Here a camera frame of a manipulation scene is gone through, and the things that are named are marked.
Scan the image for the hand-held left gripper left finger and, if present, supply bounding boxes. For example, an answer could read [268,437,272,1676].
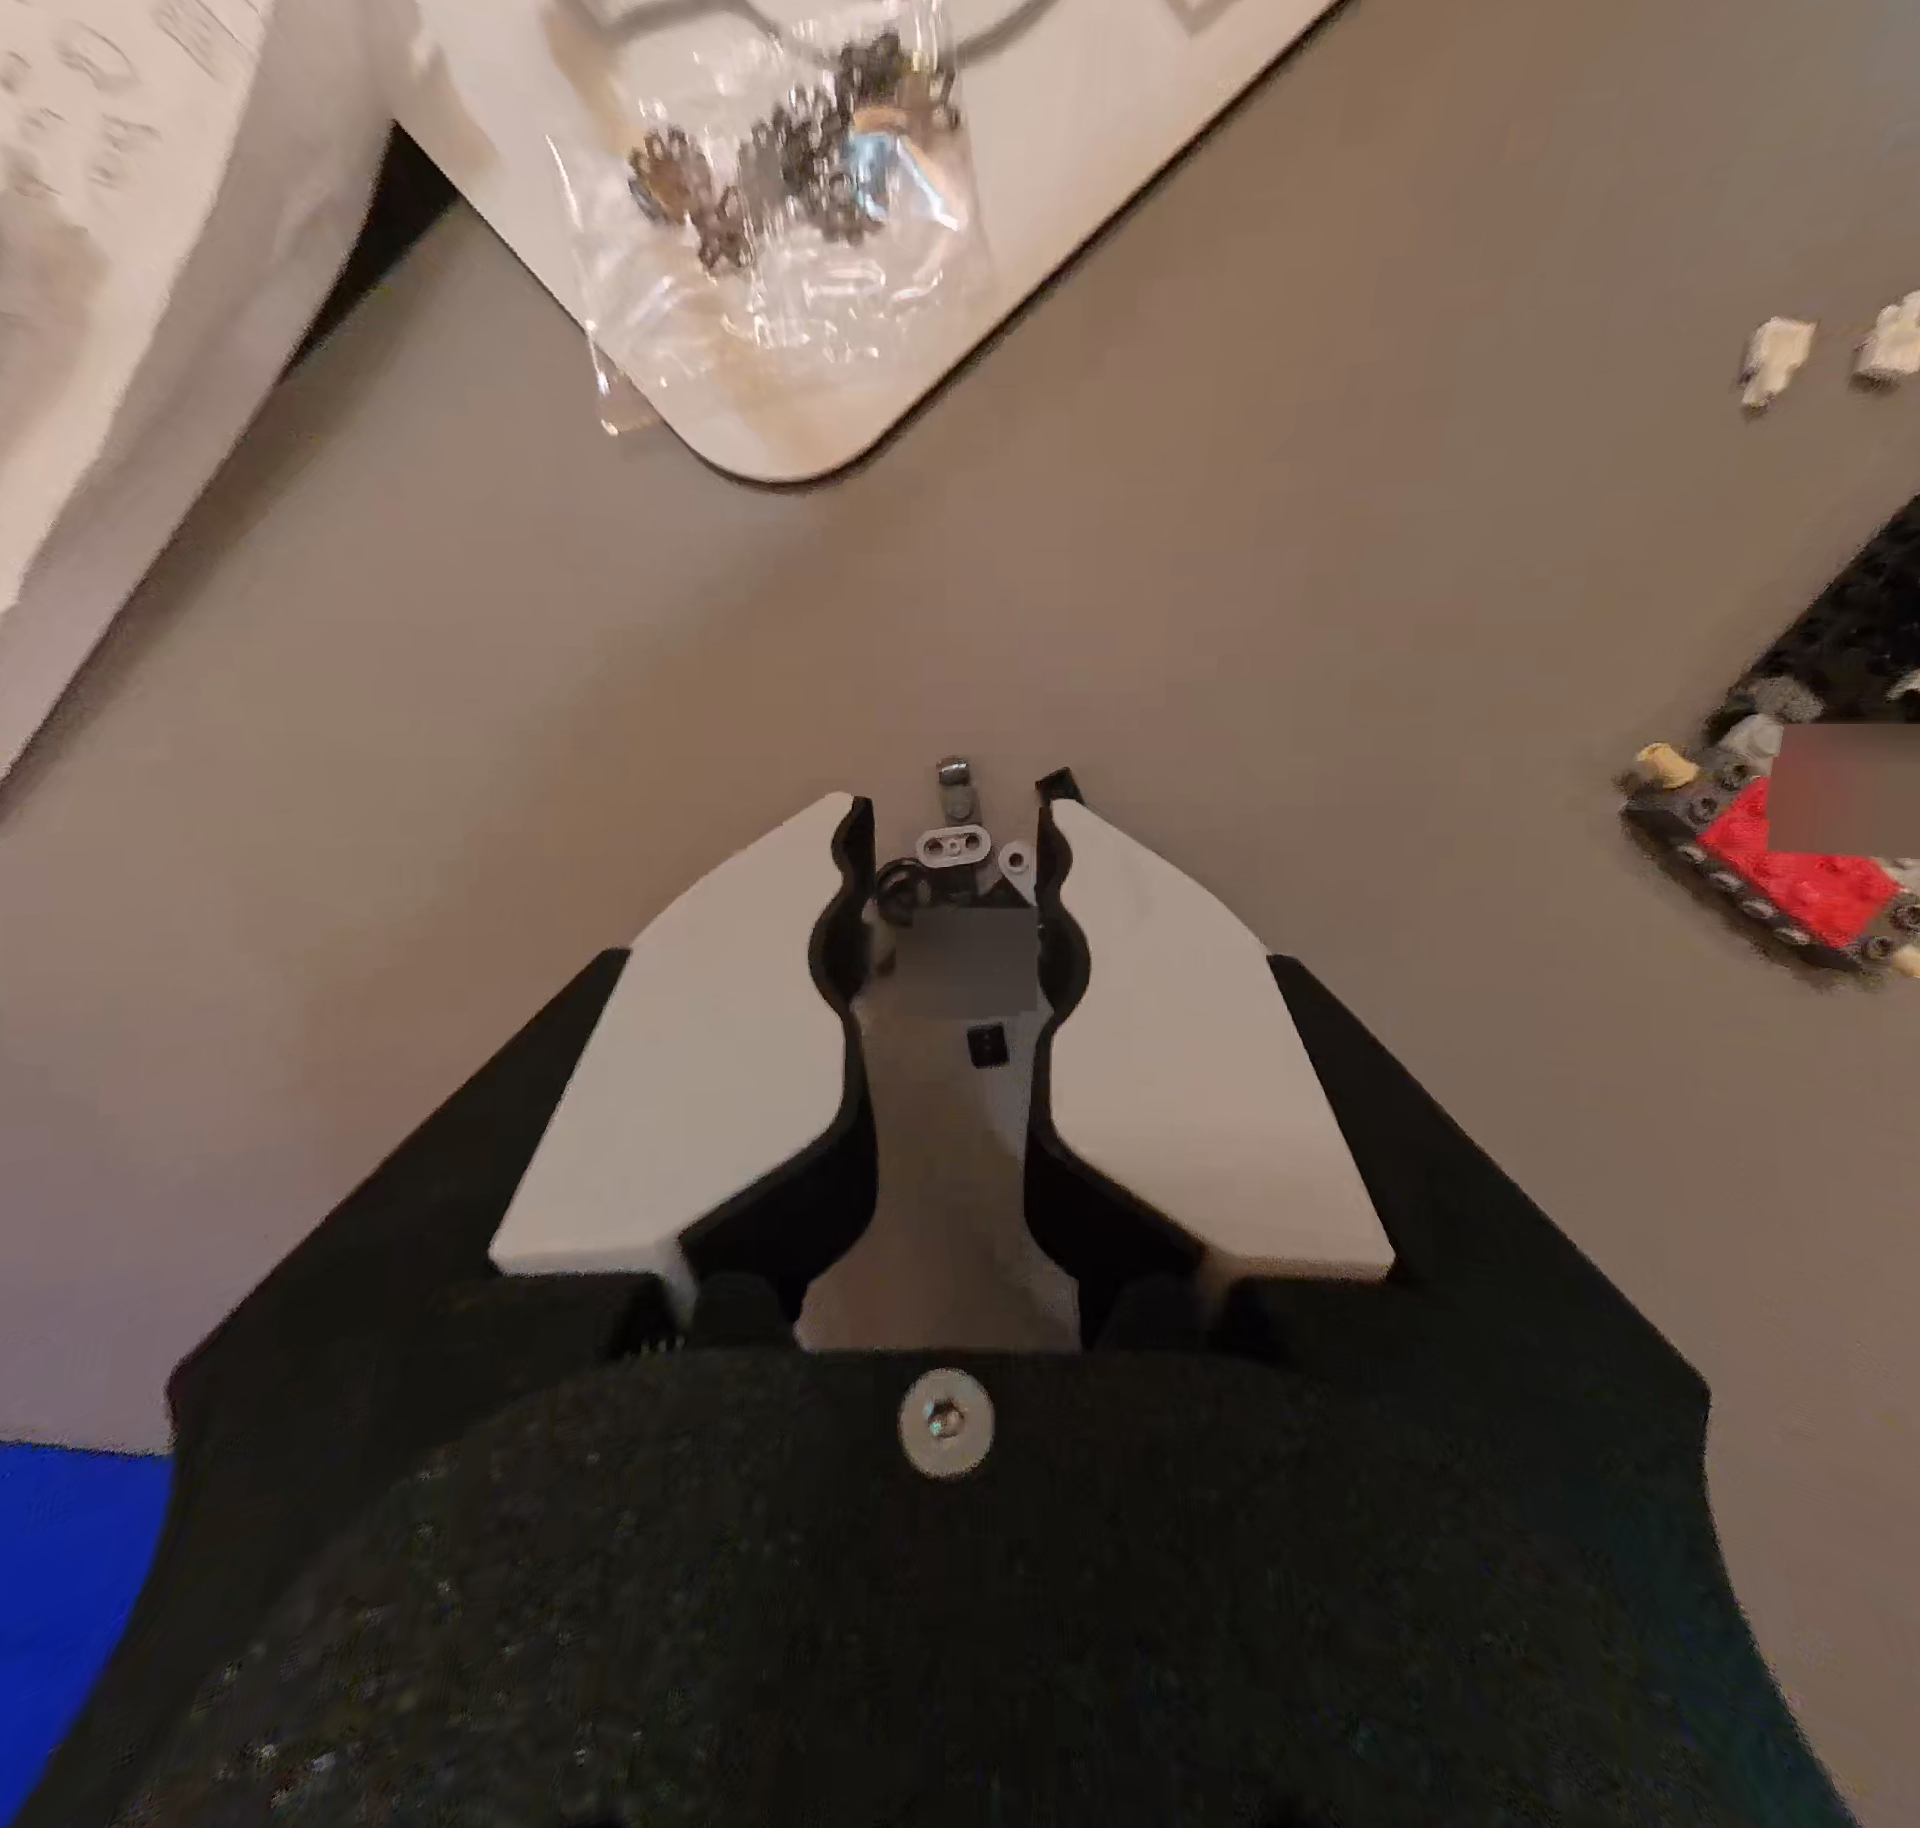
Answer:
[487,790,879,1327]

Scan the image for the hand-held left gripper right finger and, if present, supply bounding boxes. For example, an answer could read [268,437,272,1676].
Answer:
[1025,795,1396,1350]

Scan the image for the small brick pieces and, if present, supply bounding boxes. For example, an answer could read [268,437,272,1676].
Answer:
[870,752,1085,1071]

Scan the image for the brick car chassis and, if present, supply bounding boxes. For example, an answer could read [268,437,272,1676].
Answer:
[1618,492,1920,982]

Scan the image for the blue plastic bin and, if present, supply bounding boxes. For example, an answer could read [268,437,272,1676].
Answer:
[0,1437,178,1800]

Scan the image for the small white clip brick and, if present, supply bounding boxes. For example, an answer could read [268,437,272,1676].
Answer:
[1739,314,1820,409]
[1851,289,1920,391]

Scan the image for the white book stand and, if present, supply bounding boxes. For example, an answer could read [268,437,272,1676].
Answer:
[352,0,1449,485]

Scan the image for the grey desk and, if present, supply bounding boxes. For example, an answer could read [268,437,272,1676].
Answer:
[0,0,1920,1828]

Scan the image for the clear bag of black gears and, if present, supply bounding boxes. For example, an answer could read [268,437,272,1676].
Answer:
[546,0,992,435]

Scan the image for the white printed paper bag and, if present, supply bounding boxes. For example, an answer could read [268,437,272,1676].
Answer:
[0,0,398,787]

